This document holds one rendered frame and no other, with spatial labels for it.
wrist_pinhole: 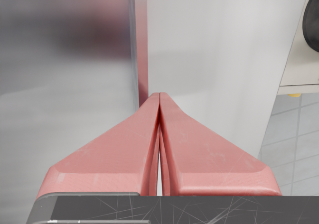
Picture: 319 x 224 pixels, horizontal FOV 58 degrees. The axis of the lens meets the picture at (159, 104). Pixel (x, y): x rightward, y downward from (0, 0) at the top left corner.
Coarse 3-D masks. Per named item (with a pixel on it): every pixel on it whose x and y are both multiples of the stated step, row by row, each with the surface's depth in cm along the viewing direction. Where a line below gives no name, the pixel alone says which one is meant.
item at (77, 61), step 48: (0, 0) 12; (48, 0) 12; (96, 0) 12; (144, 0) 9; (0, 48) 13; (48, 48) 13; (96, 48) 14; (144, 48) 10; (0, 96) 14; (48, 96) 15; (96, 96) 15; (144, 96) 12; (0, 144) 16; (48, 144) 16; (0, 192) 18
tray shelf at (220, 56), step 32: (160, 0) 13; (192, 0) 13; (224, 0) 14; (256, 0) 14; (288, 0) 14; (160, 32) 14; (192, 32) 14; (224, 32) 14; (256, 32) 15; (288, 32) 15; (160, 64) 15; (192, 64) 15; (224, 64) 16; (256, 64) 16; (192, 96) 16; (224, 96) 17; (256, 96) 17; (224, 128) 18; (256, 128) 19; (160, 192) 21
